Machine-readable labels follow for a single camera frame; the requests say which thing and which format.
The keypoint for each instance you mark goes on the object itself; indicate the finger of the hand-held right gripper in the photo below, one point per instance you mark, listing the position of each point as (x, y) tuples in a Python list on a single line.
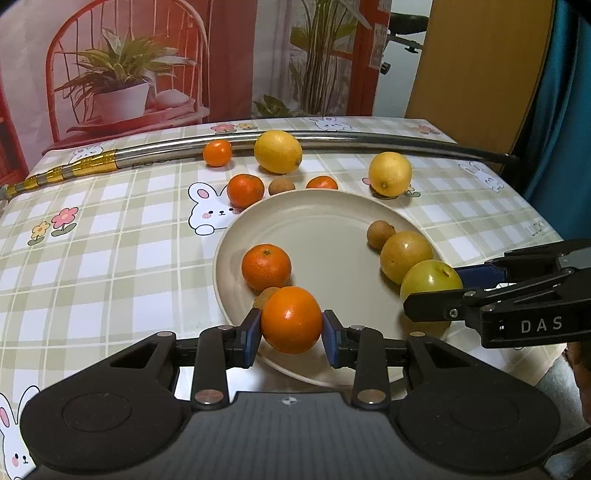
[(475, 276), (438, 307)]

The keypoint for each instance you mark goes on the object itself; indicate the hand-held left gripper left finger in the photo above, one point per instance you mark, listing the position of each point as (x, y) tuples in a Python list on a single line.
[(251, 337)]

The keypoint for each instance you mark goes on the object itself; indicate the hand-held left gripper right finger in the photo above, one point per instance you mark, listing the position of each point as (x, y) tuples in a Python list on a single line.
[(330, 337)]

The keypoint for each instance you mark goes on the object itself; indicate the yellow-green plum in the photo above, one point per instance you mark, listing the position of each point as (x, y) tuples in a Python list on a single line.
[(431, 281)]

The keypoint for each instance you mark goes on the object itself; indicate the small orange tangerine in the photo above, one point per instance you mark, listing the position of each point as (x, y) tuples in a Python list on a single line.
[(322, 183), (291, 319), (217, 153), (243, 190), (266, 272)]

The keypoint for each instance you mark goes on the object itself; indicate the beige round plate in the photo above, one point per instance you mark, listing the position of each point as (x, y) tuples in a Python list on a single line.
[(323, 240)]

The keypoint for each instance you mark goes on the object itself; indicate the yellow lemon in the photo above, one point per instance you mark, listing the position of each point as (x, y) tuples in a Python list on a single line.
[(390, 174), (278, 151)]

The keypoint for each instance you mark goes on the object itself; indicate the person's right hand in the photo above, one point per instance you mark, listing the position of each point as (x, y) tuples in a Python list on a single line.
[(584, 383)]

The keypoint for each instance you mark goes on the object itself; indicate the brown longan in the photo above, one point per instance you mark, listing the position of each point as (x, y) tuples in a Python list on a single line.
[(265, 297), (281, 187), (381, 233)]

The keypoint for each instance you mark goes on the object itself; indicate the tan-yellow plum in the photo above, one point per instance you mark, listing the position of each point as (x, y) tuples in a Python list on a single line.
[(406, 256)]

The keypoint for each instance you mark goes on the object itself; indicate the checkered bunny print tablecloth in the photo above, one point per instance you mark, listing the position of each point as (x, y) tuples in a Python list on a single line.
[(115, 258)]

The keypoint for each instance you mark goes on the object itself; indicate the teal curtain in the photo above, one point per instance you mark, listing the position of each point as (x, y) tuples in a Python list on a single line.
[(563, 138)]

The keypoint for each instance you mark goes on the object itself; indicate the telescopic metal back scratcher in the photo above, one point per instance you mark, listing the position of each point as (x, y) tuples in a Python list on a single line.
[(346, 137)]

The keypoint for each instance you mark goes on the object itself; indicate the round wooden board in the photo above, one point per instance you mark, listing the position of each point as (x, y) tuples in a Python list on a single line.
[(475, 69)]

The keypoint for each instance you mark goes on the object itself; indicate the black chair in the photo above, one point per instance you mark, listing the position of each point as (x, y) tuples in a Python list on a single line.
[(406, 21)]

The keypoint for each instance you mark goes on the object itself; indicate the printed room scene backdrop cloth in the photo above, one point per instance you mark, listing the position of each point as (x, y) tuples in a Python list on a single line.
[(231, 55)]

